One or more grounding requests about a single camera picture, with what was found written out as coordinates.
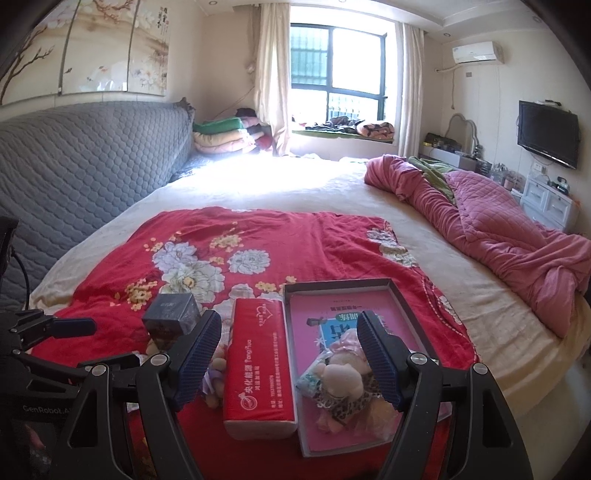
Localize purple dress plush bear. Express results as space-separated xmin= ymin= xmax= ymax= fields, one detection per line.
xmin=201 ymin=343 xmax=228 ymax=409

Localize pink plush bear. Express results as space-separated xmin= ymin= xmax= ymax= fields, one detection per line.
xmin=317 ymin=328 xmax=372 ymax=434

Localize leopard print scrunchie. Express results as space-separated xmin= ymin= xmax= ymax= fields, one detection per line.
xmin=315 ymin=389 xmax=381 ymax=425

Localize green flower tissue pack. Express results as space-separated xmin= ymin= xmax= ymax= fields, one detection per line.
xmin=295 ymin=361 xmax=327 ymax=398

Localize dark blue small box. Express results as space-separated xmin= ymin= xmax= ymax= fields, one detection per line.
xmin=142 ymin=293 xmax=200 ymax=350

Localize shallow cardboard box tray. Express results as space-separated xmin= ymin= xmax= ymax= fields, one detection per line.
xmin=281 ymin=277 xmax=454 ymax=458

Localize red tissue box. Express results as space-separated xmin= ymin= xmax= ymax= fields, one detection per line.
xmin=222 ymin=298 xmax=297 ymax=440

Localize pink and blue book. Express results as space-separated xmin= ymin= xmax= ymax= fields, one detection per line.
xmin=289 ymin=291 xmax=452 ymax=452

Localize red floral bedspread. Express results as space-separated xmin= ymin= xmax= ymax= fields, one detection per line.
xmin=33 ymin=207 xmax=478 ymax=368

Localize beige bed sheet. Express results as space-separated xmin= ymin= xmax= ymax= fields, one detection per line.
xmin=31 ymin=159 xmax=590 ymax=415

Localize grey quilted headboard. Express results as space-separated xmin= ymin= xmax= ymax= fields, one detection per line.
xmin=1 ymin=100 xmax=194 ymax=310

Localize pink quilted duvet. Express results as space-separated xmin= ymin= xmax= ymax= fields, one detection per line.
xmin=365 ymin=155 xmax=590 ymax=338

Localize white drawer cabinet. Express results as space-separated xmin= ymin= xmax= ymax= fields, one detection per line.
xmin=520 ymin=177 xmax=579 ymax=233

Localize clothes on window sill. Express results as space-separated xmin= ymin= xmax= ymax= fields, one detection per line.
xmin=300 ymin=116 xmax=396 ymax=141

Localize stack of folded blankets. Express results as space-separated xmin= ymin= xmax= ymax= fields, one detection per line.
xmin=192 ymin=108 xmax=274 ymax=155

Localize vanity mirror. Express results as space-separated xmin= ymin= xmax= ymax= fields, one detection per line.
xmin=445 ymin=113 xmax=480 ymax=156

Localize black flat television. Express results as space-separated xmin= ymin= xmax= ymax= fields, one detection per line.
xmin=517 ymin=100 xmax=580 ymax=169

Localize left cream curtain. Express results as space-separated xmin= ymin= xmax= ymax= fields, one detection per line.
xmin=254 ymin=3 xmax=291 ymax=156

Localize cream curtain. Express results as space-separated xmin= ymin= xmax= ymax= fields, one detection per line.
xmin=254 ymin=3 xmax=291 ymax=156
xmin=396 ymin=22 xmax=425 ymax=157

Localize right cream curtain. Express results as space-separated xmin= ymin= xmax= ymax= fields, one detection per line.
xmin=396 ymin=22 xmax=425 ymax=157

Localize white air conditioner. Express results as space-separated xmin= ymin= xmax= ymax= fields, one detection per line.
xmin=452 ymin=41 xmax=504 ymax=65

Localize black cable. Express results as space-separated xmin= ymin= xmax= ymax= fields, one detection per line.
xmin=8 ymin=246 xmax=31 ymax=315

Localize floral wall painting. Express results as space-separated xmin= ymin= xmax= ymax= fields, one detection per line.
xmin=1 ymin=0 xmax=172 ymax=105

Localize window with dark frame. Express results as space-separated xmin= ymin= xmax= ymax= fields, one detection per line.
xmin=290 ymin=23 xmax=387 ymax=125

